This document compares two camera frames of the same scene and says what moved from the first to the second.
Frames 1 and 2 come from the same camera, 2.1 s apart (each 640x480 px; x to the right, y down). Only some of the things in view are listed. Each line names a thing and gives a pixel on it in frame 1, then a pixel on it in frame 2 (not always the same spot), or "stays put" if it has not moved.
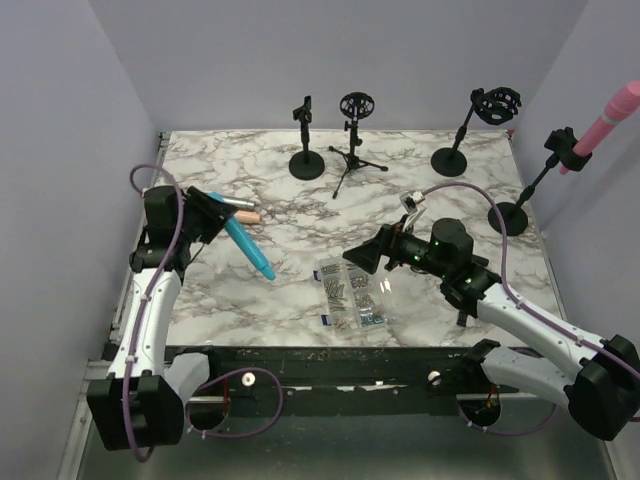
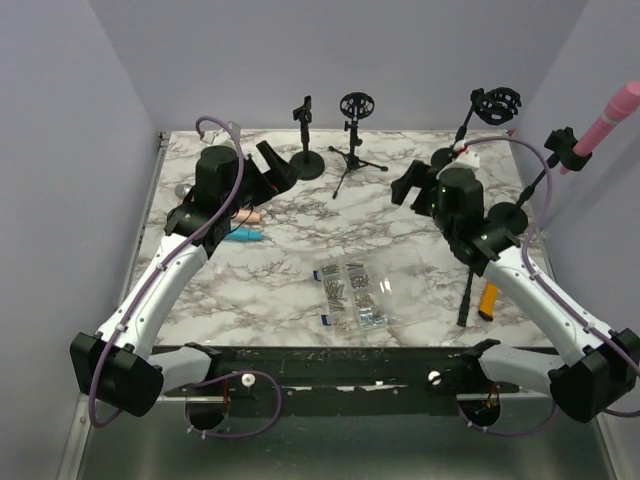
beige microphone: x=244 y=216 stays put
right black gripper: x=387 y=242 → x=420 y=175
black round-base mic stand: x=306 y=165 stays put
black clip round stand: x=560 y=144 stays put
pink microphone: x=623 y=105 stays put
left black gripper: x=216 y=213 → x=280 y=175
